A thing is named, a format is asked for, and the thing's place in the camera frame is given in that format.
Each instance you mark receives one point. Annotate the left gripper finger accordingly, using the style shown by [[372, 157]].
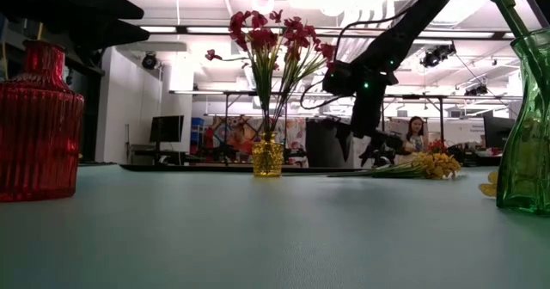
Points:
[[116, 34], [114, 9]]

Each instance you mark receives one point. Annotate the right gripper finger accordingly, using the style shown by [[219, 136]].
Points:
[[380, 147], [348, 140]]

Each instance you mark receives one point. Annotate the red ribbed glass vase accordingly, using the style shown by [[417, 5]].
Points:
[[38, 130]]

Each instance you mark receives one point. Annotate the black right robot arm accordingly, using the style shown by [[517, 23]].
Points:
[[399, 35]]

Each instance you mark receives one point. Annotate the yellow textured glass vase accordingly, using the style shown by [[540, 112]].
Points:
[[267, 160]]

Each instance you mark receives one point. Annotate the green glass vase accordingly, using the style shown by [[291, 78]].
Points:
[[522, 173]]

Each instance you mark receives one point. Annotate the black curtain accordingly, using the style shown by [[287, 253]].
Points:
[[328, 145]]

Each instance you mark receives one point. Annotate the thin tan stick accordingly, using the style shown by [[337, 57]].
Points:
[[39, 31]]

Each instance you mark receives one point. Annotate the person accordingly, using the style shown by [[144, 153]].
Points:
[[416, 127]]

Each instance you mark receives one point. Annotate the black ceiling spotlight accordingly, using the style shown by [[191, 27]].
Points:
[[436, 56], [149, 61]]

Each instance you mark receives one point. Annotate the black computer monitor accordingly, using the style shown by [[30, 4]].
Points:
[[166, 129], [496, 132]]

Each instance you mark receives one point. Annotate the colourful patchwork quilt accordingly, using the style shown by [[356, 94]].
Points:
[[234, 136]]

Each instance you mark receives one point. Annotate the blue storage bin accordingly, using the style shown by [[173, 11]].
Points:
[[197, 127]]

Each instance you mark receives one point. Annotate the teal table mat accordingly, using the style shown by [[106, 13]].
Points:
[[258, 237]]

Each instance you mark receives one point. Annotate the black metal rig frame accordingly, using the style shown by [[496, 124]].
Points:
[[226, 121], [441, 108]]

